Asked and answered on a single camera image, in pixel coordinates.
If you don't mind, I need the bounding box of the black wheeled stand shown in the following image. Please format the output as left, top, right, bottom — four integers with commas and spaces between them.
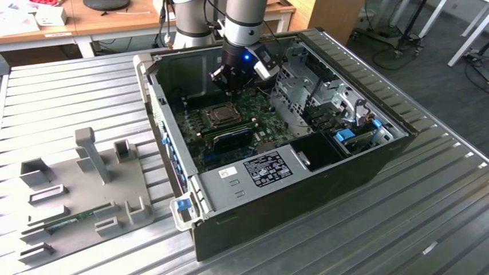
393, 0, 428, 57

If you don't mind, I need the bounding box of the silver CPU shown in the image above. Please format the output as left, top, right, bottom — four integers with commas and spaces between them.
212, 106, 235, 122

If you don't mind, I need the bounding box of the black camera cable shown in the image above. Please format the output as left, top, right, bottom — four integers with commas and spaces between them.
263, 19, 283, 55

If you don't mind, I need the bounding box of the green RAM stick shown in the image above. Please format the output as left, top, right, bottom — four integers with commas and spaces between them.
40, 203, 116, 233
199, 122, 256, 138

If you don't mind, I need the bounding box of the black open PC case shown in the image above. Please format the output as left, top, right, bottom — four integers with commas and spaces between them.
132, 27, 440, 262

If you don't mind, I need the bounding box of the wooden cabinet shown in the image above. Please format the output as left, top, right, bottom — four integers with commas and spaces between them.
290, 0, 364, 46

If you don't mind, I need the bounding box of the white cardboard box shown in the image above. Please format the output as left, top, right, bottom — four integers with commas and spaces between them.
34, 5, 70, 27

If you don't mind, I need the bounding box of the green motherboard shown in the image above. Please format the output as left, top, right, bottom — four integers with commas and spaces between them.
170, 85, 319, 174

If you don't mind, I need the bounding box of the metal CPU socket cover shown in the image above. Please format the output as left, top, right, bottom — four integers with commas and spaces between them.
204, 101, 243, 127

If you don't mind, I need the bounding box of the white paper stack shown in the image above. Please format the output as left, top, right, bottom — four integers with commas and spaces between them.
0, 0, 42, 37

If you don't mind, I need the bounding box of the grey parts rack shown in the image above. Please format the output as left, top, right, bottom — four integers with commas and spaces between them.
18, 127, 158, 266

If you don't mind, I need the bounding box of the wooden desk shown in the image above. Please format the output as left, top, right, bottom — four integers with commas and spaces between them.
0, 0, 298, 58

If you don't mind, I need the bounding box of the black graphics card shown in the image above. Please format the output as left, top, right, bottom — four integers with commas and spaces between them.
211, 128, 255, 153

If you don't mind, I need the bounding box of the metal drive cage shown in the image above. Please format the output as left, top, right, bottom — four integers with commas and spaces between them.
272, 38, 397, 138

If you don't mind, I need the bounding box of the hanging black cable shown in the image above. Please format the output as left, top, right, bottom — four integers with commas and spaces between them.
158, 0, 174, 49

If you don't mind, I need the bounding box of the grey power supply unit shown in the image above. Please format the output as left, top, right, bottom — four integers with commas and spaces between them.
196, 143, 311, 213

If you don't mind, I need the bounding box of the dark round object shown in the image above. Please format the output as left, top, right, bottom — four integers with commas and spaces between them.
83, 0, 131, 11

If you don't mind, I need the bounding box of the CPU socket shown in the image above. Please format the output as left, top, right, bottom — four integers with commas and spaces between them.
202, 101, 244, 128

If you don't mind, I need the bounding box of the hard disk in blue carrier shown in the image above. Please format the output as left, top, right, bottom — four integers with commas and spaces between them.
331, 128, 379, 157

